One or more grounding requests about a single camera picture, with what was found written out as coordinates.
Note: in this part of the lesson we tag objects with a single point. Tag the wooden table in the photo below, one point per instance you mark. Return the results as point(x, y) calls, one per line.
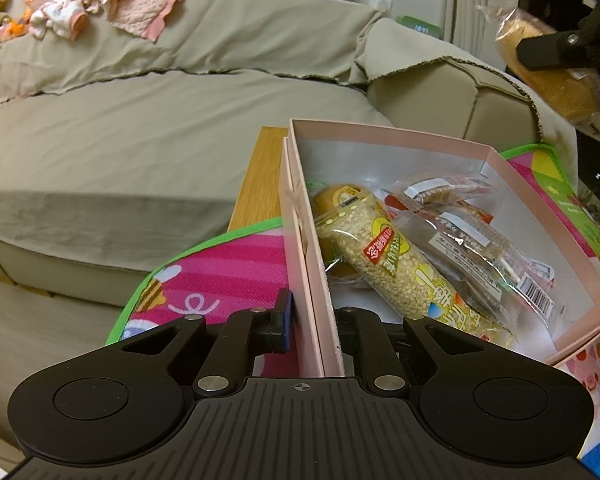
point(262, 180)

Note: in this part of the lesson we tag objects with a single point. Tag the packaged bread loaf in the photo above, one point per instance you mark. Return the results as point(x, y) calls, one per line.
point(555, 92)

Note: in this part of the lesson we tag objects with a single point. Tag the pink quilted garment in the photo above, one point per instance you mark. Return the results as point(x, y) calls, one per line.
point(137, 12)

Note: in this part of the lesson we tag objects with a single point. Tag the green digital clock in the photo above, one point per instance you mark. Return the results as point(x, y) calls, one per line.
point(420, 25)

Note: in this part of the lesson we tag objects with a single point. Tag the large clear wrapped snack bar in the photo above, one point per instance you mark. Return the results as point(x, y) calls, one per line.
point(475, 255)

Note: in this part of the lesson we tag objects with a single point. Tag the pink cardboard box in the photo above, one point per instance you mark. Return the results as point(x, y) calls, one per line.
point(430, 137)

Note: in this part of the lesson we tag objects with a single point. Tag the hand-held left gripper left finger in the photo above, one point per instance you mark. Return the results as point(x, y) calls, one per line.
point(286, 325)

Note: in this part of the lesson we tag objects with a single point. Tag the white patterned baby clothes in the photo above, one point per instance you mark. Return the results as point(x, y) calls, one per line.
point(60, 10)

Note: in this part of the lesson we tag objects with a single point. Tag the pink box lid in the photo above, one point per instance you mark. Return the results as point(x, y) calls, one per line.
point(299, 285)

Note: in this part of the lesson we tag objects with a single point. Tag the olive sofa cover cloth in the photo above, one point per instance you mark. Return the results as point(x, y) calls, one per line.
point(130, 160)

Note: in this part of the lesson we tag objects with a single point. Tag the white wall socket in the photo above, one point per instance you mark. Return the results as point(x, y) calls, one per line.
point(381, 4)

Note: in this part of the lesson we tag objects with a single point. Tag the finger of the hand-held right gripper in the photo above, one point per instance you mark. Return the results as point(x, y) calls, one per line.
point(550, 52)

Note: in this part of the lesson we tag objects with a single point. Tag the colourful cartoon play mat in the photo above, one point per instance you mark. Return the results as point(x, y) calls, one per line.
point(220, 280)

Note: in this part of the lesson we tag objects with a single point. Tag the beige sofa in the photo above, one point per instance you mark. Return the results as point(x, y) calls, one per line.
point(500, 105)

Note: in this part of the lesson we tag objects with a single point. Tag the puffed rice roll packet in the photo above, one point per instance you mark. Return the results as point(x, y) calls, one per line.
point(380, 260)

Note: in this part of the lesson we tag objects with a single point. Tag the packaged orange bun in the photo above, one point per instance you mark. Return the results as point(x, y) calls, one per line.
point(330, 197)

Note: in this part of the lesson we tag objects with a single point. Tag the small clear wrapped snack bar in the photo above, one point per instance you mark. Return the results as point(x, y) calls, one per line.
point(432, 190)

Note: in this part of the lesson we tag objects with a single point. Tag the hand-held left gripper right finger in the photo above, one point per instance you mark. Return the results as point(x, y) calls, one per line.
point(350, 332)

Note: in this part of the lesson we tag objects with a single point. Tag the beige curtain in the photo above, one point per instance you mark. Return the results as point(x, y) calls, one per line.
point(485, 5)

